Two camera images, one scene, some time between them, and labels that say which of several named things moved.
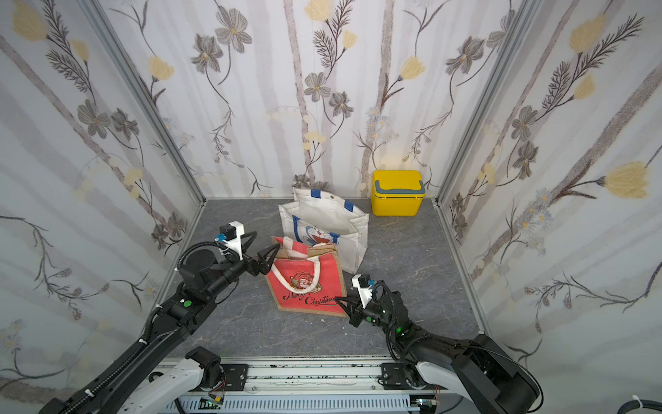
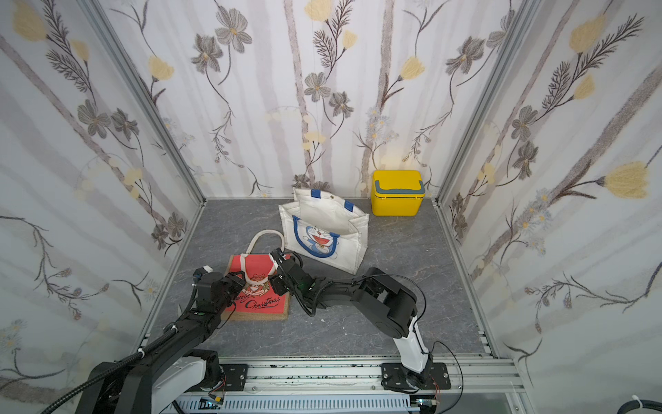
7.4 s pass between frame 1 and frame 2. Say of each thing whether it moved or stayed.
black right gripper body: moved
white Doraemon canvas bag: stayed
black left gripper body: moved
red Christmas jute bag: moved
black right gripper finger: moved
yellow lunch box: stayed
